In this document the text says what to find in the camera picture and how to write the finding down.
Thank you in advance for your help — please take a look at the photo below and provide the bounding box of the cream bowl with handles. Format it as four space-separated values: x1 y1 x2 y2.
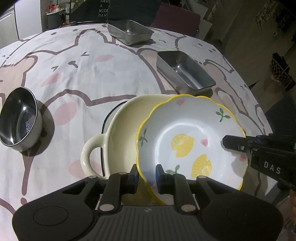
80 93 181 205

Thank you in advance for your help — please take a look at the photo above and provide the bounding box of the lemon print scalloped bowl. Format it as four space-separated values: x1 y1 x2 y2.
136 94 248 205

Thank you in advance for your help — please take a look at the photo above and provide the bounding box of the rectangular steel tray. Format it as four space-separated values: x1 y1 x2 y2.
157 51 216 96
107 20 154 46

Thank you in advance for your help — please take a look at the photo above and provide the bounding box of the round stainless steel bowl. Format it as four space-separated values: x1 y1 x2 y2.
1 87 43 152

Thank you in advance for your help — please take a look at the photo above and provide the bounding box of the cartoon animal print tablecloth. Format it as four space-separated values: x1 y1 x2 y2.
1 24 271 240

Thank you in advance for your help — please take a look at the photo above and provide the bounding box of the maroon chair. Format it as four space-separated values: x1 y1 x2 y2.
151 3 201 37

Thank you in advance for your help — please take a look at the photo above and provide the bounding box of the dark blue chair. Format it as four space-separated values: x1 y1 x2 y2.
107 0 161 26

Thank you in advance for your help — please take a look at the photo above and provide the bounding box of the black sign with text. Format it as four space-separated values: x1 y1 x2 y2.
98 0 110 21

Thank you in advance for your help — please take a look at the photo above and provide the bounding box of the grey trash bin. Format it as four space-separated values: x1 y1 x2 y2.
47 11 63 30

